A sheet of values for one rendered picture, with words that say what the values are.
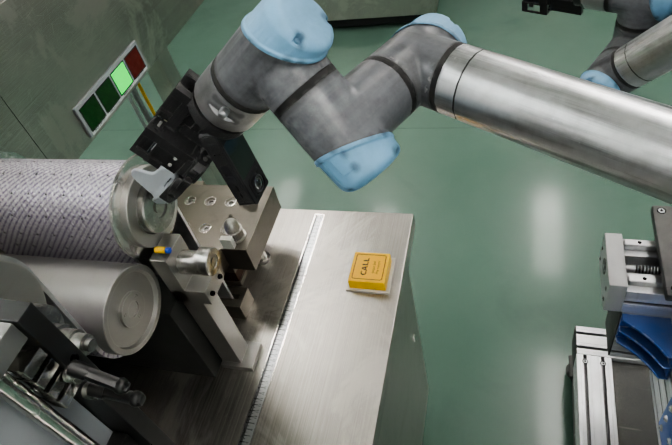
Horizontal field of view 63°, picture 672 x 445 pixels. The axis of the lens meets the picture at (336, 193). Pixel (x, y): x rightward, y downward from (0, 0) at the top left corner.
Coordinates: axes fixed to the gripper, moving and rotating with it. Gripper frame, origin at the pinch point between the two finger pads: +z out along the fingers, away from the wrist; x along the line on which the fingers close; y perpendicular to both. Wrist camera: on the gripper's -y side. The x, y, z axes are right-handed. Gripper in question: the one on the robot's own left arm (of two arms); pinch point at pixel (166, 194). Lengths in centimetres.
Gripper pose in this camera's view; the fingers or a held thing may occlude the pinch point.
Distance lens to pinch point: 77.3
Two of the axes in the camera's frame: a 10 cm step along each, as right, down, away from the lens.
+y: -7.6, -5.5, -3.4
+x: -2.3, 7.2, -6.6
